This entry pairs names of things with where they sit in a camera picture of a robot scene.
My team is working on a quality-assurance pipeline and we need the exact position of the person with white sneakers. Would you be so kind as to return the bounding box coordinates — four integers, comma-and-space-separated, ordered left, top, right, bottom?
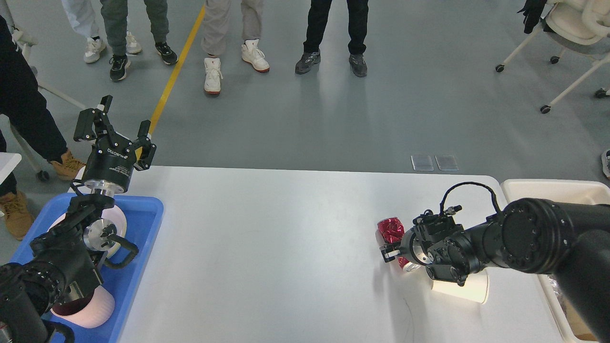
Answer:
200, 0, 270, 95

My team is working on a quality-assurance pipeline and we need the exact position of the red foil wrapper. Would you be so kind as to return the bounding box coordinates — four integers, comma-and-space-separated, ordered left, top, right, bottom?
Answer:
376, 217, 420, 272

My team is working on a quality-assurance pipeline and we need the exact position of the person in black trousers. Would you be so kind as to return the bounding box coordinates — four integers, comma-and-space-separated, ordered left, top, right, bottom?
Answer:
295, 0, 370, 78

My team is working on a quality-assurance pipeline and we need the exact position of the clear floor plate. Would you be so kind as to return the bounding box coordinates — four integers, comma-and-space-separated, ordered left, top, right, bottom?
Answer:
410, 154, 435, 172
435, 154, 459, 172

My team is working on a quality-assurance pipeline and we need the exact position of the person with tan boots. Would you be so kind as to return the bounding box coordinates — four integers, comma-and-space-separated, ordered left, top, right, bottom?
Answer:
0, 18, 85, 241

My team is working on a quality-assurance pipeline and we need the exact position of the person in white trousers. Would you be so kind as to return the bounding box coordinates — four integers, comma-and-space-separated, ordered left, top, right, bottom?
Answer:
61, 0, 142, 64

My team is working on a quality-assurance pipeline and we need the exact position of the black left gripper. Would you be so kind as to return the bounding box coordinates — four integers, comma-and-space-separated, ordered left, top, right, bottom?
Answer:
73, 95, 157, 194

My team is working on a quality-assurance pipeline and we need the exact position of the silver foil wrapper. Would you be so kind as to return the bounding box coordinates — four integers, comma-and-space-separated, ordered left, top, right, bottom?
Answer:
548, 275, 564, 306

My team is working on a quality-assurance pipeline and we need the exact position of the blue plastic tray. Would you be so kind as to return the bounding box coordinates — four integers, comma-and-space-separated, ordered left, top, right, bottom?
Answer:
10, 193, 163, 343

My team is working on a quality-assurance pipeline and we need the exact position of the white rolling chair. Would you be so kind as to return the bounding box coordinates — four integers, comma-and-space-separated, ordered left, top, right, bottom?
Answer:
495, 0, 610, 114

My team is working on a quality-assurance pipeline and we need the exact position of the left clear floor plate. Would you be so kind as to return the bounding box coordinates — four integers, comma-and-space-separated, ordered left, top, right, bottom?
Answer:
410, 154, 435, 172

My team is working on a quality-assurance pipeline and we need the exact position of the white paper cup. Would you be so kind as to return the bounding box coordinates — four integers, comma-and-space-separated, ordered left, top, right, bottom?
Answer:
431, 271, 489, 304

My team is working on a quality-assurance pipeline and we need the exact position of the brown paper bag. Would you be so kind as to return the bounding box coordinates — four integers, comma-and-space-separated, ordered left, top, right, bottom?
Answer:
566, 312, 597, 341

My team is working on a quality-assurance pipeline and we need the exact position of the white plastic bin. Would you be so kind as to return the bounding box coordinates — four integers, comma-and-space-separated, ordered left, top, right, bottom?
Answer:
501, 179, 610, 343

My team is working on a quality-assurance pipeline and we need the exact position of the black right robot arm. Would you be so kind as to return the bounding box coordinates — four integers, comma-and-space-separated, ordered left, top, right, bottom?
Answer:
380, 182, 610, 343

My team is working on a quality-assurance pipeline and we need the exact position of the right clear floor plate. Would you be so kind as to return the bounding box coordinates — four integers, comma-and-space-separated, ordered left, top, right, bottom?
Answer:
435, 154, 459, 172

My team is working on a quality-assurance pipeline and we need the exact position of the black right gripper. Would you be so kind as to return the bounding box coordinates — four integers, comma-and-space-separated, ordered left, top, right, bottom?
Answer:
379, 232, 432, 266

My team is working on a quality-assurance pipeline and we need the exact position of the person in grey trousers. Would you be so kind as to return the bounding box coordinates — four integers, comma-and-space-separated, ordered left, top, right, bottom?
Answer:
99, 0, 179, 82

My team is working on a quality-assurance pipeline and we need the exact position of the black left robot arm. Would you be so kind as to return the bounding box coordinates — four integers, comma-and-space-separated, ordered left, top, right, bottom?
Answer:
0, 95, 156, 343

